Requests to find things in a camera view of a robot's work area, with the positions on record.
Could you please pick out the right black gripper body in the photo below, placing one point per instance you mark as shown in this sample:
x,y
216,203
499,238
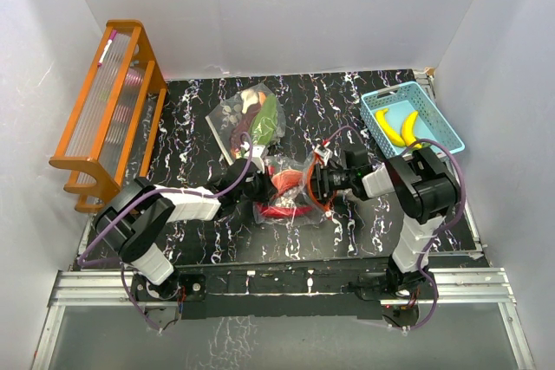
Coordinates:
x,y
327,181

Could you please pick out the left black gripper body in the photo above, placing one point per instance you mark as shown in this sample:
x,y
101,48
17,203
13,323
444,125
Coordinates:
x,y
257,190

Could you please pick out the red fake chili pepper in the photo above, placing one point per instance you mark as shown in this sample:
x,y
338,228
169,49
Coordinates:
x,y
277,212

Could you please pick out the fake watermelon slice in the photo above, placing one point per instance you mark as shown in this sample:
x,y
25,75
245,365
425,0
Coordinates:
x,y
287,179

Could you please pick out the clear zip bag red slider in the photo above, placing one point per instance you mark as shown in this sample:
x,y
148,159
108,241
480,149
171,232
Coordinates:
x,y
298,196

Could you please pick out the clear bag with green leaf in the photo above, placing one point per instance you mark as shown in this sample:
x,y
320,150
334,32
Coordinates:
x,y
253,116

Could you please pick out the yellow fake banana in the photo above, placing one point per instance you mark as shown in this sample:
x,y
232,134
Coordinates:
x,y
408,130
393,136

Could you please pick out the light blue plastic basket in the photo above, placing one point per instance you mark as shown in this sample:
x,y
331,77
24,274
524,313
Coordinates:
x,y
405,112

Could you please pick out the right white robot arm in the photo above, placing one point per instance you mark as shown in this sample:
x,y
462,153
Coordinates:
x,y
426,190

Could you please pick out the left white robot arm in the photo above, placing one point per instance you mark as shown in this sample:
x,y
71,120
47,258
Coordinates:
x,y
132,221

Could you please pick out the orange wooden rack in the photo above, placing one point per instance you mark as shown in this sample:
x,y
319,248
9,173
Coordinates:
x,y
116,114

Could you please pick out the pink white marker pen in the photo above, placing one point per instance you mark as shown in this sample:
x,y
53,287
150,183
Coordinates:
x,y
107,46

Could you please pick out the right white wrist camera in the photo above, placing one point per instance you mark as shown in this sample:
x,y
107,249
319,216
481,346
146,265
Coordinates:
x,y
323,154

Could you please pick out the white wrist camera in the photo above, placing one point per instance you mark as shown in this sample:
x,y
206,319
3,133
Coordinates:
x,y
323,154
257,154

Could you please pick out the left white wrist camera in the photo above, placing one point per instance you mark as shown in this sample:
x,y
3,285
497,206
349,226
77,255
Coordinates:
x,y
257,154

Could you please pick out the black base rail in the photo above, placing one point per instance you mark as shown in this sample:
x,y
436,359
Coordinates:
x,y
271,290

